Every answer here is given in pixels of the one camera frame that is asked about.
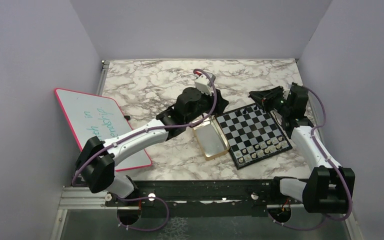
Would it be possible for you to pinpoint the black white chessboard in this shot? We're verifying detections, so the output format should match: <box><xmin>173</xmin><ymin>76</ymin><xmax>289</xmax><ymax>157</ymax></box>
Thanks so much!
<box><xmin>216</xmin><ymin>103</ymin><xmax>293</xmax><ymax>170</ymax></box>

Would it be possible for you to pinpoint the black table front rail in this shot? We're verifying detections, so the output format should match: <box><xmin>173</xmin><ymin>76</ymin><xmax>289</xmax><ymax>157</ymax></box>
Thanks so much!
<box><xmin>72</xmin><ymin>178</ymin><xmax>312</xmax><ymax>220</ymax></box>

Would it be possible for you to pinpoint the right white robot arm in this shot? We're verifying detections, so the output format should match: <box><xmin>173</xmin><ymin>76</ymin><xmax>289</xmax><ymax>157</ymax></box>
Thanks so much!
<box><xmin>248</xmin><ymin>82</ymin><xmax>356</xmax><ymax>218</ymax></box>

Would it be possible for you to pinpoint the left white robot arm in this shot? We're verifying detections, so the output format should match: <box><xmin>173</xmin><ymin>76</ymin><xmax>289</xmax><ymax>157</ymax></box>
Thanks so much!
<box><xmin>72</xmin><ymin>87</ymin><xmax>229</xmax><ymax>206</ymax></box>

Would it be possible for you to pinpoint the gold metal tin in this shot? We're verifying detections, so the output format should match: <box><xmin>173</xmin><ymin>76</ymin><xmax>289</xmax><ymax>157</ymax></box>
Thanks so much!
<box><xmin>192</xmin><ymin>116</ymin><xmax>230</xmax><ymax>161</ymax></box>

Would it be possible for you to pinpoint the red framed whiteboard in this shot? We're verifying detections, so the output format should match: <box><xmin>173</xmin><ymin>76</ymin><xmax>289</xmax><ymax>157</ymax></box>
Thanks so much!
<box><xmin>54</xmin><ymin>88</ymin><xmax>153</xmax><ymax>174</ymax></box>

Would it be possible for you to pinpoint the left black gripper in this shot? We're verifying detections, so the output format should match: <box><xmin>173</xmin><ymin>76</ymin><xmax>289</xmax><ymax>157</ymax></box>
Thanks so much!
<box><xmin>185</xmin><ymin>86</ymin><xmax>229</xmax><ymax>125</ymax></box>

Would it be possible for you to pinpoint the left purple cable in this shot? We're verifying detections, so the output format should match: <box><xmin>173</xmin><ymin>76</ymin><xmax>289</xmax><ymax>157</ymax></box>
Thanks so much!
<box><xmin>71</xmin><ymin>68</ymin><xmax>218</xmax><ymax>233</ymax></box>

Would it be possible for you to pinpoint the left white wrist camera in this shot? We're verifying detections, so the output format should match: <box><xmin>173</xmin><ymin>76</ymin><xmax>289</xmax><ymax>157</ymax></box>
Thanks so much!
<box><xmin>194</xmin><ymin>72</ymin><xmax>214</xmax><ymax>96</ymax></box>

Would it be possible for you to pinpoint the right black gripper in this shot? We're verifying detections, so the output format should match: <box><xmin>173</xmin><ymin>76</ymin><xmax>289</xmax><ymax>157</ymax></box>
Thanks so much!
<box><xmin>249</xmin><ymin>86</ymin><xmax>291</xmax><ymax>117</ymax></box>

